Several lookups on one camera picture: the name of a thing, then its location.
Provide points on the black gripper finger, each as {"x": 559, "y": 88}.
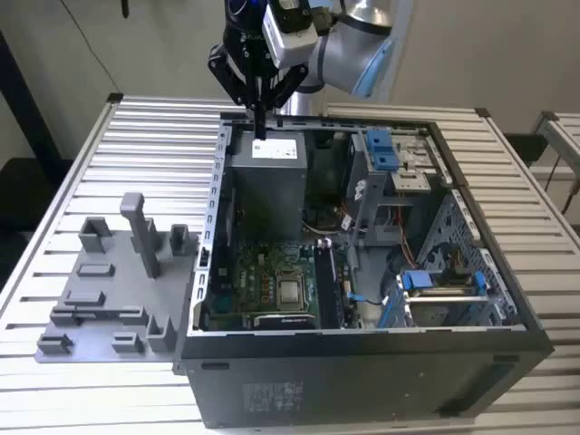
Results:
{"x": 285, "y": 88}
{"x": 231, "y": 72}

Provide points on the black open PC case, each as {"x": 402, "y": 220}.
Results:
{"x": 317, "y": 385}

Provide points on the grey parts rack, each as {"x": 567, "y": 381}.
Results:
{"x": 118, "y": 281}

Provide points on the grey power supply unit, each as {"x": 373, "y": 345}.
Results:
{"x": 267, "y": 199}

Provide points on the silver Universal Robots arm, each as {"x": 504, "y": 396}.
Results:
{"x": 344, "y": 50}

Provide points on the silver drive cage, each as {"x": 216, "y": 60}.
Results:
{"x": 408, "y": 181}

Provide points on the blue drive latch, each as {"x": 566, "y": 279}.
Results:
{"x": 383, "y": 149}

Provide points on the black RAM stick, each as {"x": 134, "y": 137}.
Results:
{"x": 97, "y": 312}

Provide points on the silver CPU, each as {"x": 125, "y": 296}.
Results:
{"x": 290, "y": 293}

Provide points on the black hanging tool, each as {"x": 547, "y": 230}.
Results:
{"x": 124, "y": 9}

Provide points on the hard disk in blue carrier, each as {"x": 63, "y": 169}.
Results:
{"x": 419, "y": 278}

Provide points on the black graphics card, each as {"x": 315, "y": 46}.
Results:
{"x": 285, "y": 321}

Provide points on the grey metal side table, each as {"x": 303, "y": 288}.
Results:
{"x": 562, "y": 131}

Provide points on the green motherboard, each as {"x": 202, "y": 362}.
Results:
{"x": 254, "y": 272}

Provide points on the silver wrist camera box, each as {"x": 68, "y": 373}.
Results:
{"x": 290, "y": 41}

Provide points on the black box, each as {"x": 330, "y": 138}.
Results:
{"x": 525, "y": 147}

